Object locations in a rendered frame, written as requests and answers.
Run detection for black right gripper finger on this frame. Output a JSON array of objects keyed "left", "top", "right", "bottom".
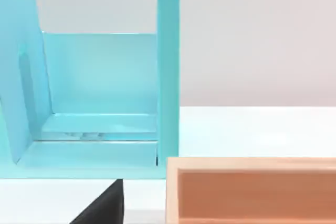
[{"left": 69, "top": 178, "right": 125, "bottom": 224}]

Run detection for light blue rack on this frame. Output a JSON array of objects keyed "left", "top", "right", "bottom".
[{"left": 0, "top": 0, "right": 181, "bottom": 180}]

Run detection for shallow salmon-coloured box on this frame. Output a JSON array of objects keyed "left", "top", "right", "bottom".
[{"left": 165, "top": 156, "right": 336, "bottom": 224}]

